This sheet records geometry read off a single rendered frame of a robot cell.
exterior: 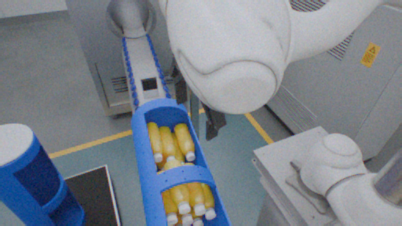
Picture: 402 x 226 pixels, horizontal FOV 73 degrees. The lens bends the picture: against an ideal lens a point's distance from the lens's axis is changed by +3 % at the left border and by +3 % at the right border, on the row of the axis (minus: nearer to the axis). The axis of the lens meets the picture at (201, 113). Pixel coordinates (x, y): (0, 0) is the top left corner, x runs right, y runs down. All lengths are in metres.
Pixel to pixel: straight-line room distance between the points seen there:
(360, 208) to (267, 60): 0.73
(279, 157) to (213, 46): 1.04
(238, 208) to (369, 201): 1.51
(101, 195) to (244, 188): 1.16
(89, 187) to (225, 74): 2.18
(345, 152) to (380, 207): 0.19
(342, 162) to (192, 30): 0.80
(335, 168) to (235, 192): 1.47
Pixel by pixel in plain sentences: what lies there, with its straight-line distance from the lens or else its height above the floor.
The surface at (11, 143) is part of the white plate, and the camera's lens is 1.59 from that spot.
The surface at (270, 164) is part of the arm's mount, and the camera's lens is 1.22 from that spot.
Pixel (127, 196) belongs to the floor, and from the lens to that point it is 2.41.
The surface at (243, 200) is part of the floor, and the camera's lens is 2.34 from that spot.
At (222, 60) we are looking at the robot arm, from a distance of 0.24.
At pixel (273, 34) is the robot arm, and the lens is 0.28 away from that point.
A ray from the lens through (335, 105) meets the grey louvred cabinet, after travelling 2.28.
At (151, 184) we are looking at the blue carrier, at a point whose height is 1.20.
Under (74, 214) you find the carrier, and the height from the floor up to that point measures 0.16.
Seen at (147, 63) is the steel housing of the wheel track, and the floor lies 0.93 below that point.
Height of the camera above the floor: 2.03
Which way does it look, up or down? 43 degrees down
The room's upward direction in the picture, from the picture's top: straight up
